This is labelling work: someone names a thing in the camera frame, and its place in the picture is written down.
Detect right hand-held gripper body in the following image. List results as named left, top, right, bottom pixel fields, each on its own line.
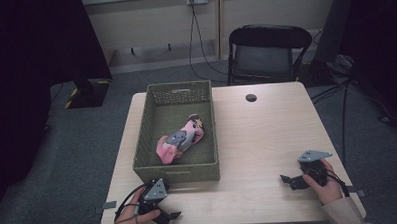
left=296, top=148, right=334, bottom=190

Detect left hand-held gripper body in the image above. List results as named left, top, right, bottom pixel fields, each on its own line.
left=136, top=177, right=173, bottom=218

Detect pink patterned sock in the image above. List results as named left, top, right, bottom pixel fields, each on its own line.
left=154, top=113, right=207, bottom=167

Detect green woven basket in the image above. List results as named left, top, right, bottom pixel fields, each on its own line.
left=128, top=78, right=221, bottom=186

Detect person's right hand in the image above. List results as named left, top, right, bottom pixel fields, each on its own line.
left=301, top=158, right=344, bottom=206

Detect person's left hand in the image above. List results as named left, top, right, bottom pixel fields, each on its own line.
left=104, top=187, right=163, bottom=224

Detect black stand base yellow stripes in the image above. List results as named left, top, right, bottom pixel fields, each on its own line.
left=62, top=77, right=113, bottom=111

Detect black folding chair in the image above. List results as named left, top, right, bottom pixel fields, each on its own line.
left=224, top=21, right=316, bottom=87

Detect dark curtain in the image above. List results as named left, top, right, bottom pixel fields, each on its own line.
left=335, top=0, right=397, bottom=130

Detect grey upright panel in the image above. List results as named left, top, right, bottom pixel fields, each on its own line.
left=311, top=0, right=353, bottom=65

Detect black curtain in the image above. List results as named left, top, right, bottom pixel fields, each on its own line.
left=0, top=0, right=118, bottom=221

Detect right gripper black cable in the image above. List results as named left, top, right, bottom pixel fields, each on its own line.
left=326, top=168, right=352, bottom=200

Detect black floor cables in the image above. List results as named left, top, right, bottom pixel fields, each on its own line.
left=308, top=51, right=397, bottom=169

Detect black wall outlet cable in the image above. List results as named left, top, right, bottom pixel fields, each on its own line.
left=186, top=0, right=231, bottom=86

